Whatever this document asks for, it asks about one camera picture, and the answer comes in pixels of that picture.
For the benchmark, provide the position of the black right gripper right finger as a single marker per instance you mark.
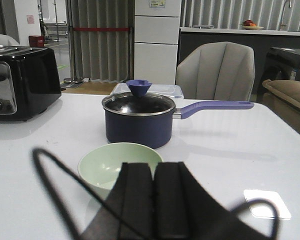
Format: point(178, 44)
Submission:
point(184, 210)

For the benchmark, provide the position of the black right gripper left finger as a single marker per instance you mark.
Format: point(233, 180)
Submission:
point(132, 199)

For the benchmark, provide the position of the green bowl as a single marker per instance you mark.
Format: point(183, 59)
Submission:
point(100, 167)

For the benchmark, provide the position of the dark blue saucepan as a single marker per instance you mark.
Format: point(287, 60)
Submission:
point(155, 131)

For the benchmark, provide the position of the clear plastic food container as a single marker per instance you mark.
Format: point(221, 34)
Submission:
point(168, 90)

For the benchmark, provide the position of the glass pot lid blue knob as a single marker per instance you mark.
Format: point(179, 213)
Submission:
point(138, 101)

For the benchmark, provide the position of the beige upholstered chair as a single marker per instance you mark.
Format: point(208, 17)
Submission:
point(217, 71)

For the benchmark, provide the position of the tan cushion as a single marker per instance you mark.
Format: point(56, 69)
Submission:
point(286, 90)

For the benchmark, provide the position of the black silver toaster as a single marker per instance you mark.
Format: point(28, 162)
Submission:
point(29, 81)

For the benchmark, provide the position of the white refrigerator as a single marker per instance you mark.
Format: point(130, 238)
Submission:
point(156, 38)

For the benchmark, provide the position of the red box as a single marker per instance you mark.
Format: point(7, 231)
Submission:
point(36, 40)

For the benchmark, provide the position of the fruit plate on counter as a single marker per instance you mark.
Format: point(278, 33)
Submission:
point(250, 25)

